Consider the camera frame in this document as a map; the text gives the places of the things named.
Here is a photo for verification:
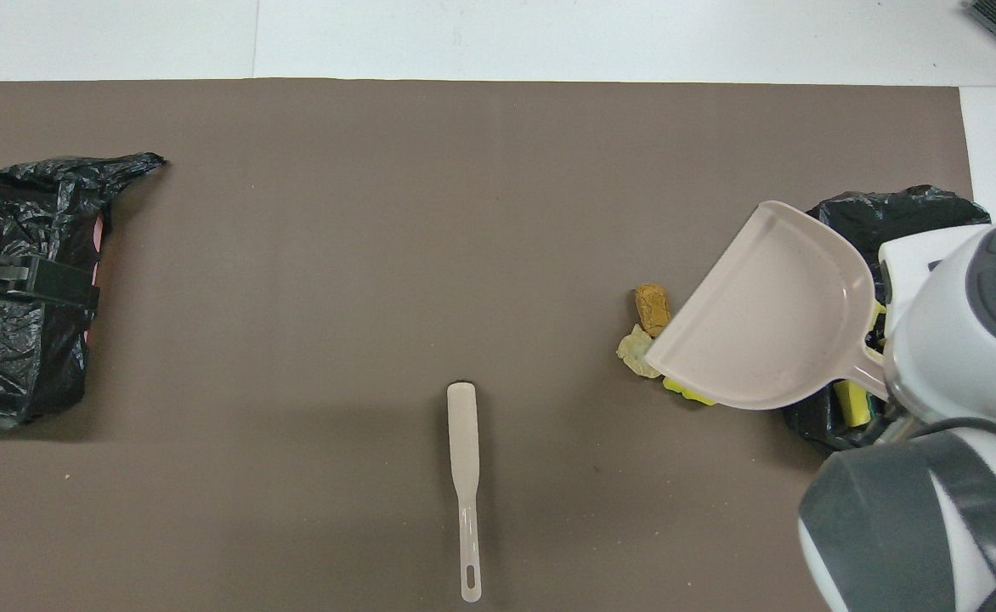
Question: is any beige bread chunk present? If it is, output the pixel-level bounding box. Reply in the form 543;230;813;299
616;324;663;380

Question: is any brown bread chunk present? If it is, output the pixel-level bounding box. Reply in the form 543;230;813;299
634;283;673;338

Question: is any beige plastic dustpan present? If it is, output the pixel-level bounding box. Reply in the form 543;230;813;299
644;201;890;411

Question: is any pink bin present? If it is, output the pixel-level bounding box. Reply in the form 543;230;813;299
82;212;106;345

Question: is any black trash bag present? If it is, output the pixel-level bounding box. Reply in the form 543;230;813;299
0;153;167;428
783;185;993;456

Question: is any brown table mat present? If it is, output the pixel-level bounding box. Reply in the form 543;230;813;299
0;78;996;612

